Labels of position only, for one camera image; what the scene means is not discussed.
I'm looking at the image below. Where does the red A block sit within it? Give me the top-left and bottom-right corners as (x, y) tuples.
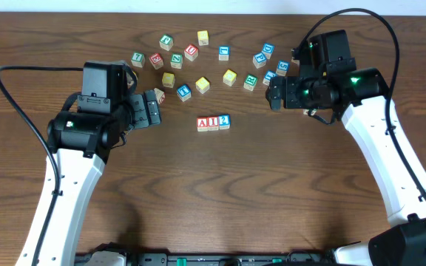
(197, 117), (209, 132)

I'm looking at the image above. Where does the red I block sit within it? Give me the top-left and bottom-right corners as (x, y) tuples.
(207, 116), (219, 131)

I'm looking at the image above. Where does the blue 2 block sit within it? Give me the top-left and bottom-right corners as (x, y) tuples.
(218, 115), (231, 130)

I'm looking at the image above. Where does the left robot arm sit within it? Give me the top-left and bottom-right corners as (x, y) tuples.
(17, 61), (161, 265)

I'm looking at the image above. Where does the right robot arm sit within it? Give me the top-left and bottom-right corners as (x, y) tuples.
(266, 30), (426, 265)

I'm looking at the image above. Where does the plain wooden red block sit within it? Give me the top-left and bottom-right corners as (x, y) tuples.
(154, 88), (166, 104)

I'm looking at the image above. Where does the green J block right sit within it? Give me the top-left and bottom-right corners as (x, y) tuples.
(303, 109), (317, 116)

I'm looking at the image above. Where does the green j block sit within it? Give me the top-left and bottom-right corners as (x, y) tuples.
(303, 109), (317, 116)
(159, 34), (174, 51)

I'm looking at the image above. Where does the blue 5 block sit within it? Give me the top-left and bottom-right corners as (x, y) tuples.
(276, 61), (290, 76)

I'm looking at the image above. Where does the blue D block right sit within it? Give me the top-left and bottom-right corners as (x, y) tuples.
(291, 57), (300, 66)

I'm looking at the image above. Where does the blue d block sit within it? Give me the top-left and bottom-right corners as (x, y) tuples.
(261, 43), (275, 60)
(291, 57), (300, 66)

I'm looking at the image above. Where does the blue T block right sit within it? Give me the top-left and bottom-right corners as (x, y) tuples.
(263, 70), (277, 86)

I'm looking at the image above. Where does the blue t block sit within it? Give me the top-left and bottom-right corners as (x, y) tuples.
(177, 84), (192, 102)
(263, 70), (277, 86)

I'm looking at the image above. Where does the yellow block left middle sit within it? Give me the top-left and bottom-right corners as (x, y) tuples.
(162, 72), (175, 88)

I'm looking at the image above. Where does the blue T block left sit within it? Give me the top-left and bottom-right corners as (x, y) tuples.
(177, 84), (192, 102)

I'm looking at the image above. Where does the green R block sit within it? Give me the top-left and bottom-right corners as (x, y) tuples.
(243, 74), (258, 91)

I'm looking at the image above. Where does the blue P block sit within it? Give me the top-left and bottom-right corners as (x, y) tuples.
(252, 52), (267, 69)

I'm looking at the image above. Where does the green 7 block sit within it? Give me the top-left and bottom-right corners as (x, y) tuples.
(131, 52), (145, 68)

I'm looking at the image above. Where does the red E block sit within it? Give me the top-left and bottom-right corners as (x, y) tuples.
(149, 53), (164, 69)

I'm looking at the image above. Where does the blue D block left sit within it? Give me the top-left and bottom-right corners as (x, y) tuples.
(261, 43), (275, 60)

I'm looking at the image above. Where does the green Z block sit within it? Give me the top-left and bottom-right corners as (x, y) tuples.
(170, 53), (183, 69)

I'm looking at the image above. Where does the yellow block centre left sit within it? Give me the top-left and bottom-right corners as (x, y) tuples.
(195, 77), (210, 94)

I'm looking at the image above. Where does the green J block top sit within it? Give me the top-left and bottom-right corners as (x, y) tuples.
(159, 34), (174, 51)

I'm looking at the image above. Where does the red U block left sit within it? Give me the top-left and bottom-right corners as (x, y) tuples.
(184, 44), (199, 61)

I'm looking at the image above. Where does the yellow block top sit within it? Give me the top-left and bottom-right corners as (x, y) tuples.
(197, 30), (209, 46)

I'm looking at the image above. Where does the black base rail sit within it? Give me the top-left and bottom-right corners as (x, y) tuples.
(74, 250), (334, 266)

